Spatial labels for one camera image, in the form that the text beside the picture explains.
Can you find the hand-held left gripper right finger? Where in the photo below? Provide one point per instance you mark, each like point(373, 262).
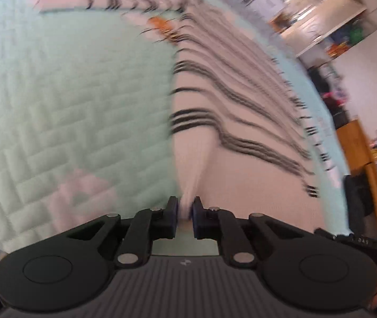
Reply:
point(196, 217)

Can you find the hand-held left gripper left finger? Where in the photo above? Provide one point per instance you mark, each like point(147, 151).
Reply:
point(174, 213)

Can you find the cream black striped sweater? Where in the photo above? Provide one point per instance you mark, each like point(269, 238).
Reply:
point(241, 106)

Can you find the dark cloth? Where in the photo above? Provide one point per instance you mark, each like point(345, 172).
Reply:
point(357, 202)

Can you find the wooden desk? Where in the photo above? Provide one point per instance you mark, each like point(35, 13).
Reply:
point(354, 149)

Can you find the mint bee print bedspread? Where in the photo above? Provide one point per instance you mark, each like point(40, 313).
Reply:
point(59, 106)

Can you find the white shelf unit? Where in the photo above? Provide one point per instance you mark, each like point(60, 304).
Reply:
point(307, 6)

